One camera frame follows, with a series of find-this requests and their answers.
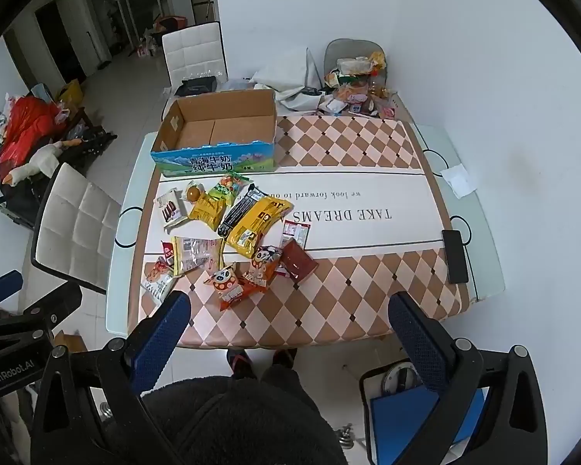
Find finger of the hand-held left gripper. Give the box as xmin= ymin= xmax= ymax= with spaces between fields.
xmin=22 ymin=283 xmax=83 ymax=324
xmin=0 ymin=271 xmax=24 ymax=308

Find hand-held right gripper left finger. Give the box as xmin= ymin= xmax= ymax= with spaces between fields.
xmin=31 ymin=289 xmax=192 ymax=465

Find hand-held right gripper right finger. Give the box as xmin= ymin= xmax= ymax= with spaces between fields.
xmin=388 ymin=291 xmax=548 ymax=465

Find red white snack packet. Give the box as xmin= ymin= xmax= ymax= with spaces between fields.
xmin=141 ymin=259 xmax=177 ymax=306

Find orange panda snack packet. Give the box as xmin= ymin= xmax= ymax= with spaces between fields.
xmin=203 ymin=262 xmax=268 ymax=312
xmin=239 ymin=245 xmax=284 ymax=291

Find beige clear snack packet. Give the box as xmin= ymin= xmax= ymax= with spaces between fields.
xmin=169 ymin=236 xmax=225 ymax=277

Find white wafer packet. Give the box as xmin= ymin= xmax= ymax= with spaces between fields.
xmin=154 ymin=189 xmax=184 ymax=232

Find small yellow snack packet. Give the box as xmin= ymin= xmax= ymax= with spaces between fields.
xmin=188 ymin=193 xmax=230 ymax=232

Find large yellow snack packet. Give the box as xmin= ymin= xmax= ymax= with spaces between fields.
xmin=225 ymin=195 xmax=294 ymax=259

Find black snack packet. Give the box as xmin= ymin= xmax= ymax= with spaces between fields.
xmin=217 ymin=184 xmax=268 ymax=238

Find printed cardboard box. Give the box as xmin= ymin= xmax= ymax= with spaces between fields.
xmin=150 ymin=88 xmax=278 ymax=177

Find blue board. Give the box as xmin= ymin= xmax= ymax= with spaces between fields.
xmin=370 ymin=387 xmax=485 ymax=465

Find white padded chair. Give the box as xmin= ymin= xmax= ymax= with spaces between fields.
xmin=161 ymin=22 xmax=229 ymax=124
xmin=31 ymin=162 xmax=123 ymax=295

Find red black slipper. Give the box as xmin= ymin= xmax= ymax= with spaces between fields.
xmin=225 ymin=349 xmax=257 ymax=379
xmin=271 ymin=348 xmax=298 ymax=369

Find black phone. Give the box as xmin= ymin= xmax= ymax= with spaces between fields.
xmin=442 ymin=229 xmax=470 ymax=285

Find metal dumbbell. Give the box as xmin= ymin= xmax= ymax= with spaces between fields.
xmin=336 ymin=424 xmax=369 ymax=451

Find person's black fleece clothing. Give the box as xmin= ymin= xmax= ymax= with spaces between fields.
xmin=140 ymin=365 xmax=349 ymax=465

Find white goose plush toy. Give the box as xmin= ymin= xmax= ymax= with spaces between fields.
xmin=7 ymin=139 xmax=83 ymax=187

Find dark red snack packet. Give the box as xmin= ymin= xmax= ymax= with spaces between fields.
xmin=277 ymin=238 xmax=319 ymax=284

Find red white sachet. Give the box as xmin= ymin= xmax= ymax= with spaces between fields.
xmin=278 ymin=220 xmax=311 ymax=249

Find green snack packet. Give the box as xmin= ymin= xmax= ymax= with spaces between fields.
xmin=208 ymin=173 xmax=250 ymax=207

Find red plastic bag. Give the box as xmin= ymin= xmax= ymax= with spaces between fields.
xmin=0 ymin=97 xmax=61 ymax=165

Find white paper on table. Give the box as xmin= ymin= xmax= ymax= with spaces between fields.
xmin=440 ymin=165 xmax=478 ymax=199

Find yellow bag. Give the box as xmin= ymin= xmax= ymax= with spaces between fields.
xmin=58 ymin=80 xmax=85 ymax=110

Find black pouch in plastic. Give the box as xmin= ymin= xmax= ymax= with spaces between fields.
xmin=174 ymin=76 xmax=218 ymax=98

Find pile of snack packets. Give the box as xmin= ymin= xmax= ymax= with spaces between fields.
xmin=318 ymin=52 xmax=400 ymax=121

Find white plastic bags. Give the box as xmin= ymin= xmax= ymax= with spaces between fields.
xmin=248 ymin=46 xmax=330 ymax=116

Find black metal frame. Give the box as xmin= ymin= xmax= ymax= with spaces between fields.
xmin=0 ymin=126 xmax=118 ymax=226

